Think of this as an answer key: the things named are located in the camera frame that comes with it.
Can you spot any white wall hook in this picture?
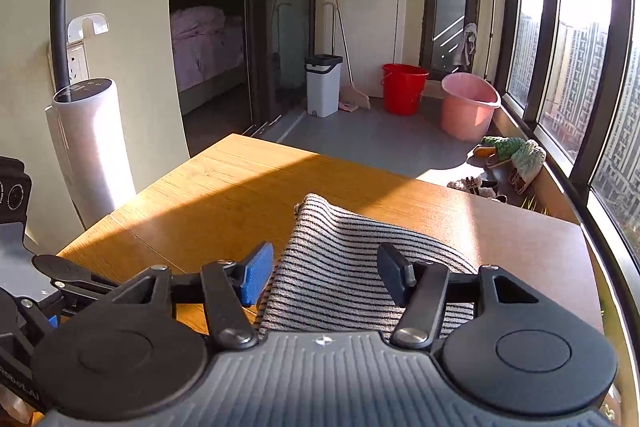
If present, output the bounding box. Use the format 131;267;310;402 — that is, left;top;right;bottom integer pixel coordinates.
66;13;110;44

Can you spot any dark green plush slipper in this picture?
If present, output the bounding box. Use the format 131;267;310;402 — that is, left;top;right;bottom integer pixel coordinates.
472;136;526;168

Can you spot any dark framed frosted window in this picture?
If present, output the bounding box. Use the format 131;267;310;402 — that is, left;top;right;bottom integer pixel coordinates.
420;0;483;80

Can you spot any white cylindrical appliance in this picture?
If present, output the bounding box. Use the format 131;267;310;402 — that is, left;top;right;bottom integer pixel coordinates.
45;78;137;228

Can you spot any broom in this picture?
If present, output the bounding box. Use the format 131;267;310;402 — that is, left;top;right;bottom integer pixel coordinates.
334;0;372;112

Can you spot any white trash bin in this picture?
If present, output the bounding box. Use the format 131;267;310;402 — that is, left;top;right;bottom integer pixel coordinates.
305;54;344;118

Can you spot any black framed window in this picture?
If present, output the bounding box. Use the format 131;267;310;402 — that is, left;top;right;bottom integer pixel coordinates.
502;0;640;258

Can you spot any mop pole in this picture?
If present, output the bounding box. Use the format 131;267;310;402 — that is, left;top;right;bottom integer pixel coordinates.
482;0;499;82

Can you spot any pink plastic bucket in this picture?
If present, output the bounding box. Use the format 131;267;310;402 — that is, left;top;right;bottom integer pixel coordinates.
441;73;502;142

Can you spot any light green plush slipper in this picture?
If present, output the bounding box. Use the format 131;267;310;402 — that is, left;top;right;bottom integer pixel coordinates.
509;139;547;195

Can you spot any bed with pink blanket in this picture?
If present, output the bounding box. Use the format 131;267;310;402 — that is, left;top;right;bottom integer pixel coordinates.
170;5;248;115

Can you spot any grey hanging cloth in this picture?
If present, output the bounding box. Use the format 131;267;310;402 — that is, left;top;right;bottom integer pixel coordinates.
456;23;478;70

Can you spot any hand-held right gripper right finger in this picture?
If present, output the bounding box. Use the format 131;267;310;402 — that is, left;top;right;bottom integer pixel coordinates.
377;241;548;350

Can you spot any beige striped sweater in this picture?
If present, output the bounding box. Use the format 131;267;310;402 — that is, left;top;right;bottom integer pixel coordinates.
252;193;480;340

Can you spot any glass sliding door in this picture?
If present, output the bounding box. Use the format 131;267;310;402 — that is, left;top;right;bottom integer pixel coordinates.
247;0;318;128

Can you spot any white wall socket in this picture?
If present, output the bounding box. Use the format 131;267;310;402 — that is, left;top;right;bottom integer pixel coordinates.
65;43;91;85

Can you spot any red plastic bucket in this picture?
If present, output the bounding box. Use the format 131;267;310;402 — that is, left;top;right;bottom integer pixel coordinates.
381;63;430;116

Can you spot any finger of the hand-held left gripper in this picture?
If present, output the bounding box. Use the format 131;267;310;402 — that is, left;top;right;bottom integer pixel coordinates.
32;254;121;296
16;294;64;343

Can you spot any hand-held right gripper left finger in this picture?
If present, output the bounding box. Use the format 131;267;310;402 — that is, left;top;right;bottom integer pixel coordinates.
102;241;275;351

